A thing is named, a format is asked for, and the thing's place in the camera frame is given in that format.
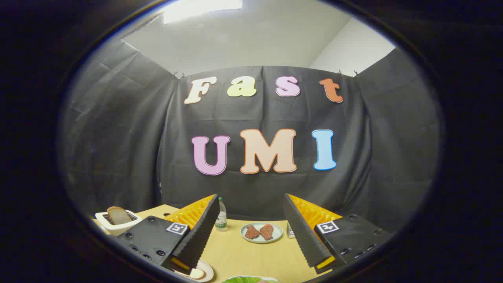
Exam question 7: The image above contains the ceiling light panel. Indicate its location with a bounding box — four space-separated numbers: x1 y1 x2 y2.
162 0 243 24

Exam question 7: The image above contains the toasted bread slice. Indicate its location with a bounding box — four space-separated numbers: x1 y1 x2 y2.
107 206 133 225

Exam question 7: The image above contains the pale green oval plate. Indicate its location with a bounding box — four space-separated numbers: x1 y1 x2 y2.
240 222 283 244

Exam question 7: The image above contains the clear plastic water bottle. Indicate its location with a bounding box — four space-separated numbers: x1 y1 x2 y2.
215 197 228 232

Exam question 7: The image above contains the black backdrop cloth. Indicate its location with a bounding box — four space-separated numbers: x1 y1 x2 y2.
59 39 442 232

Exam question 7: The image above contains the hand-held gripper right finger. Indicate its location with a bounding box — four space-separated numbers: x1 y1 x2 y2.
283 193 395 275

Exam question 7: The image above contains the round cream plate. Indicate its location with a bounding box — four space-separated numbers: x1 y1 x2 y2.
173 259 215 283

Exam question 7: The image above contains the green lettuce leaf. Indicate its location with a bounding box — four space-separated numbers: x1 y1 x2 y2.
222 276 277 283

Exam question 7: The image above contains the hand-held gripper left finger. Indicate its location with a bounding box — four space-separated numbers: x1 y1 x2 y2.
117 193 221 276

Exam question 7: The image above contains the white toaster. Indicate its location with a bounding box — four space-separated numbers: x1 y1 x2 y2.
95 209 143 236

